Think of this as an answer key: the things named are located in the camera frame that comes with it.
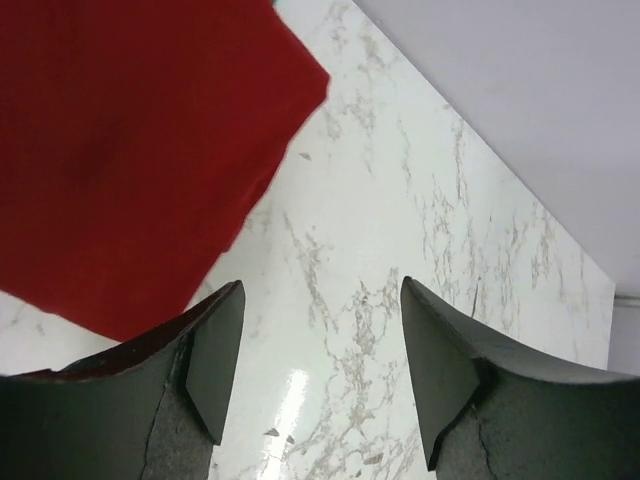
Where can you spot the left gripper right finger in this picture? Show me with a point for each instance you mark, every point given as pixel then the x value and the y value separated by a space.
pixel 490 407

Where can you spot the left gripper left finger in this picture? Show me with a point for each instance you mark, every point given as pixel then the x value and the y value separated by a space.
pixel 153 407

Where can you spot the red t-shirt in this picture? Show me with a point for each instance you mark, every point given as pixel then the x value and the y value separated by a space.
pixel 136 137

